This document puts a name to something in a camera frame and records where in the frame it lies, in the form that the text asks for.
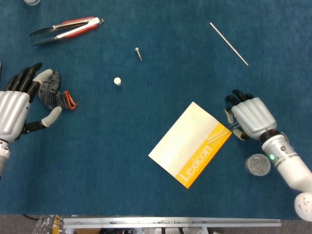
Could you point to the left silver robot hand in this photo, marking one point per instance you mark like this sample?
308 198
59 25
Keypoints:
12 109

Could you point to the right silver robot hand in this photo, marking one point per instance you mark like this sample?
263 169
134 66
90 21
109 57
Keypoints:
256 117

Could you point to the clear glass test tube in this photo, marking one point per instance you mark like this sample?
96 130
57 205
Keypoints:
217 137

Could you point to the white test tube cap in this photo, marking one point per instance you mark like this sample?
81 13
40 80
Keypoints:
117 81

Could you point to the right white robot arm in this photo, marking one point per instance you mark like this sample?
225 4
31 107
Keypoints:
287 161

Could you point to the grey knit work glove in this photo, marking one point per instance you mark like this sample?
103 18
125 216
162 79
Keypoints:
52 95

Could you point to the round clear paperclip container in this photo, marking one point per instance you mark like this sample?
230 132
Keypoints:
256 167

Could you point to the white orange Lexicon book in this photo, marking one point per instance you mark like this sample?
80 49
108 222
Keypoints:
185 146

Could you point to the thin metal rod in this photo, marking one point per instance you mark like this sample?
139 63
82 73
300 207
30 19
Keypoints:
229 44

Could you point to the blue carpet table cover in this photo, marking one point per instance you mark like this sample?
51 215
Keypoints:
97 146

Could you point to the red steel kitchen tongs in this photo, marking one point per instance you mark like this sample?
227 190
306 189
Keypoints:
73 31

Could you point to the crinkled clear plastic bag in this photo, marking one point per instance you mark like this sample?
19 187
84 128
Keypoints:
48 225

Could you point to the small metal bolt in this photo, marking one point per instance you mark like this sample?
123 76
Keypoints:
139 54

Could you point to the aluminium frame rail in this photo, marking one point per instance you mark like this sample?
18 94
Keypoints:
170 222

